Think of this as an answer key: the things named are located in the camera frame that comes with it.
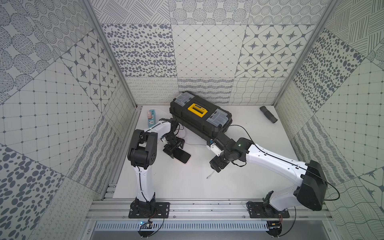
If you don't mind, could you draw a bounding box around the black smartphone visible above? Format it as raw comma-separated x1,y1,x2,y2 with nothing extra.
173,148,191,164

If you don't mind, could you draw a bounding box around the white charging cable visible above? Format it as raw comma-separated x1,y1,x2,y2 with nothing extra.
179,131,218,180

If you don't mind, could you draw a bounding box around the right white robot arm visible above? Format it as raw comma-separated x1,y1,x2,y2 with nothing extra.
207,134,329,212

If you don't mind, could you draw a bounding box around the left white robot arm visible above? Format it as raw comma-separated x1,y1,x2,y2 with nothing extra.
127,118,191,207

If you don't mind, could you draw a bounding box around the black cylindrical object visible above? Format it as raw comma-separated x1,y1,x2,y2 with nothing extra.
260,106,278,124

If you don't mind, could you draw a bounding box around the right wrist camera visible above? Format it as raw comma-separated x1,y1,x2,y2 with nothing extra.
207,140,223,157

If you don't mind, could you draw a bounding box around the black toolbox with yellow handle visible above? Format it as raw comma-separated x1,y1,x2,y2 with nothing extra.
170,91,233,142

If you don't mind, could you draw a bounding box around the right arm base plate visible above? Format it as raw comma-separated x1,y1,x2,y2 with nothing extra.
246,201,290,219

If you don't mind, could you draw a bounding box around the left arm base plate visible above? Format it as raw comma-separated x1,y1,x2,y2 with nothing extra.
128,201,171,219

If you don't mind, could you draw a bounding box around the aluminium mounting rail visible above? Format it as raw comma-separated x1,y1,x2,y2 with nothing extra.
86,199,333,221

